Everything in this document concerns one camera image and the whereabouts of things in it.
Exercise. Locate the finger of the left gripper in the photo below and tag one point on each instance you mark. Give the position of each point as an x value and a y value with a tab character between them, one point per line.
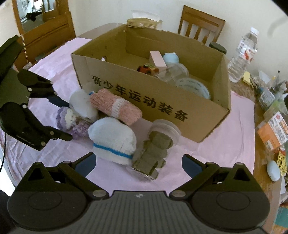
51	132
40	87

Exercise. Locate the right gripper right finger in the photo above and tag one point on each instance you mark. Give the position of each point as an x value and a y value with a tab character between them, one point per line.
199	172

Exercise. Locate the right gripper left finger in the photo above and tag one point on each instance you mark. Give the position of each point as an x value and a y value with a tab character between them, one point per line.
75	174

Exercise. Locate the purple crochet flower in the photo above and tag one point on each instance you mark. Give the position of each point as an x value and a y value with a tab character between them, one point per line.
68	122

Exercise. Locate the white sock blue stripe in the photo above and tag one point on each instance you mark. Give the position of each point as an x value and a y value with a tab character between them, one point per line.
112	140

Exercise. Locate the clear jar with brown sock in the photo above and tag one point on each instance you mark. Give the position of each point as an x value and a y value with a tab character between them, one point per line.
151	154

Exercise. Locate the clear tape roll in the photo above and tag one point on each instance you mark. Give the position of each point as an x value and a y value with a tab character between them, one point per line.
193	86

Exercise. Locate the red bear toy car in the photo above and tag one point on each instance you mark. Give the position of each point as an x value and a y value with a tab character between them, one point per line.
147	69

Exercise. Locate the blue figurine toy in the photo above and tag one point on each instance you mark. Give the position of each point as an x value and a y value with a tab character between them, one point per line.
171	58

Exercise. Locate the long pink box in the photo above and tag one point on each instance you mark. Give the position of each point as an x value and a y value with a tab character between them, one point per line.
156	59

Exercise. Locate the light blue pebble object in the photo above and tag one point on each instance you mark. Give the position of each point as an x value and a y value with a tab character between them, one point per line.
273	171

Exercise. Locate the pink tablecloth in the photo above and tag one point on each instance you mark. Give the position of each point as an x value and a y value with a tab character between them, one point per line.
233	141

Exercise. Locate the wooden chair left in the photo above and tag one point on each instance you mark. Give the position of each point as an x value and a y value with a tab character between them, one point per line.
44	39

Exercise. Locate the wooden chair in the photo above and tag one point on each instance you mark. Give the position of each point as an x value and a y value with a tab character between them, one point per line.
203	21
44	39

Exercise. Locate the pink knitted sock roll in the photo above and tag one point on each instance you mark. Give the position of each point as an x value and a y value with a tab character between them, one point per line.
115	106

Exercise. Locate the gold ornament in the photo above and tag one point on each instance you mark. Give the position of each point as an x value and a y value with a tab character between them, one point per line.
281	162

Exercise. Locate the orange label plastic container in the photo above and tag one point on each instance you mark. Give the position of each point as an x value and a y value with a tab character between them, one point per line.
273	131

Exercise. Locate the brown cardboard box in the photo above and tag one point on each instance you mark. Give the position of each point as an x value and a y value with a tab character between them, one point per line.
111	61

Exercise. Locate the yellow sticky notes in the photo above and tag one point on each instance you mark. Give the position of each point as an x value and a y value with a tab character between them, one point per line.
246	78

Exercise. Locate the clear pen holder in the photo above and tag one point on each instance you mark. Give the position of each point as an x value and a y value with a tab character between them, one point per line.
272	90

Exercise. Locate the tissue box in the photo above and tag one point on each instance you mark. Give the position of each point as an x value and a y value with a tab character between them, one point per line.
143	19

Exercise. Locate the water bottle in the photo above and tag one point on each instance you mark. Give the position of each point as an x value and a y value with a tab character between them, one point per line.
243	56

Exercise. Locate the black lid glass jar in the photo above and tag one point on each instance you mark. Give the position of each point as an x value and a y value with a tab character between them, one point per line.
218	47

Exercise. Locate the wooden chair back middle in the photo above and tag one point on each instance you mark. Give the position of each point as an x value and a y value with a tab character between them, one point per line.
203	21

